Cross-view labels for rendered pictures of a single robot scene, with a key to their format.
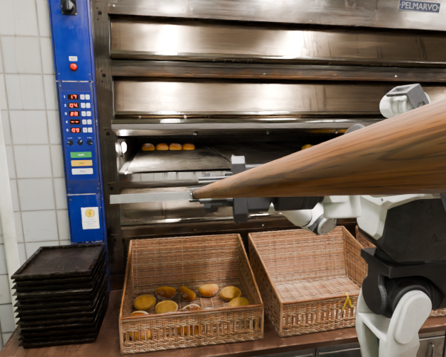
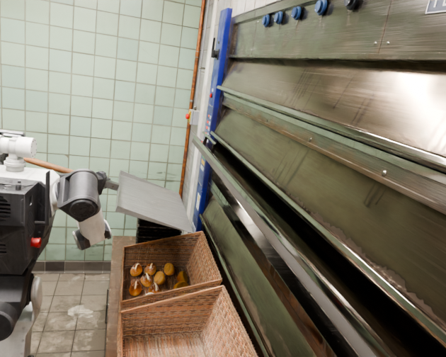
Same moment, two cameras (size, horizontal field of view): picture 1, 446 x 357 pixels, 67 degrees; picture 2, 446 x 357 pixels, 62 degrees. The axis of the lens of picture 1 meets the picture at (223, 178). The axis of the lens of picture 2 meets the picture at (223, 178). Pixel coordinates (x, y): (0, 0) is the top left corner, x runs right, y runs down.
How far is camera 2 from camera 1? 2.21 m
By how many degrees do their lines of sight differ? 81
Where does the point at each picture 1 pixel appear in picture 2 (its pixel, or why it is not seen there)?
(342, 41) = (330, 86)
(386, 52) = (372, 112)
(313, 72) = (295, 129)
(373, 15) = (379, 35)
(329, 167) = not seen: outside the picture
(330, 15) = (328, 43)
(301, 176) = not seen: outside the picture
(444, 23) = not seen: outside the picture
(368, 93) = (341, 189)
